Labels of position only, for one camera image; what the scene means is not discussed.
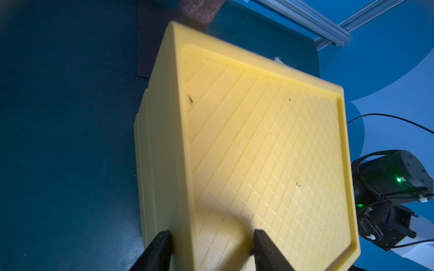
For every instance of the pink blossom artificial tree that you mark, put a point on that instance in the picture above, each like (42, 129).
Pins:
(197, 14)

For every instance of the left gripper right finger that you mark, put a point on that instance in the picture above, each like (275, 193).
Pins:
(267, 256)

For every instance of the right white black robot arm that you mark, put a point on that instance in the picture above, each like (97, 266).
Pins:
(384, 182)

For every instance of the yellow drawer cabinet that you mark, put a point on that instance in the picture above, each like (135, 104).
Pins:
(227, 142)

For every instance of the aluminium frame rail back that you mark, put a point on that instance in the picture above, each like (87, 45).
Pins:
(329, 32)

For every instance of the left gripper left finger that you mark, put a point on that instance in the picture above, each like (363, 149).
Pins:
(157, 256)

